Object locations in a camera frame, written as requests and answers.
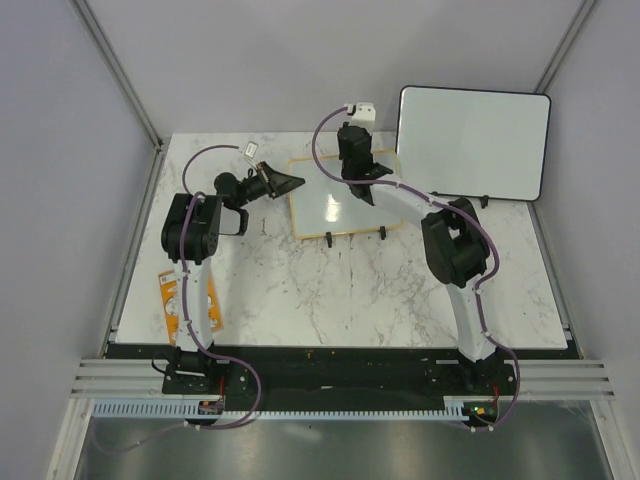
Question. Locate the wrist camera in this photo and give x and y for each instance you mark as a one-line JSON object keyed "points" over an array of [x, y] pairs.
{"points": [[361, 114], [250, 151]]}

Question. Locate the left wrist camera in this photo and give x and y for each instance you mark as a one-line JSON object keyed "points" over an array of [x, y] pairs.
{"points": [[250, 151]]}

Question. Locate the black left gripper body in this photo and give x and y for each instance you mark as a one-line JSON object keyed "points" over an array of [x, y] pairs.
{"points": [[256, 188]]}

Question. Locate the orange card package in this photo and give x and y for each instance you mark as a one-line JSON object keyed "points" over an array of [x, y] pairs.
{"points": [[168, 291]]}

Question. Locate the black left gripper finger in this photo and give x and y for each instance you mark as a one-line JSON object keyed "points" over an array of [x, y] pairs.
{"points": [[273, 177], [278, 189]]}

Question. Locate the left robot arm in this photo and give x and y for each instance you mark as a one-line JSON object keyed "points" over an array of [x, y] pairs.
{"points": [[190, 238]]}

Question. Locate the black framed whiteboard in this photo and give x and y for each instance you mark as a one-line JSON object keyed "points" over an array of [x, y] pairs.
{"points": [[473, 143]]}

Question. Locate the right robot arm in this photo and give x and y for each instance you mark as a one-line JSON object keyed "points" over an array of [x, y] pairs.
{"points": [[456, 245]]}

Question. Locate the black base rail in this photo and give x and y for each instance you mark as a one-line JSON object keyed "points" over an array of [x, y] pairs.
{"points": [[345, 378]]}

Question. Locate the yellow framed whiteboard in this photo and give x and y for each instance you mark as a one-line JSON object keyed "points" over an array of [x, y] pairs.
{"points": [[322, 205]]}

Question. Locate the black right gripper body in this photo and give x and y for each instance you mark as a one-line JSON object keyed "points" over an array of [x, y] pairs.
{"points": [[368, 137]]}

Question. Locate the white cable duct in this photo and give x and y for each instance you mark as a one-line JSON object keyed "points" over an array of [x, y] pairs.
{"points": [[197, 409]]}

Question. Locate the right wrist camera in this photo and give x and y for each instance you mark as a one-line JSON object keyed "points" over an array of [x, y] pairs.
{"points": [[361, 114]]}

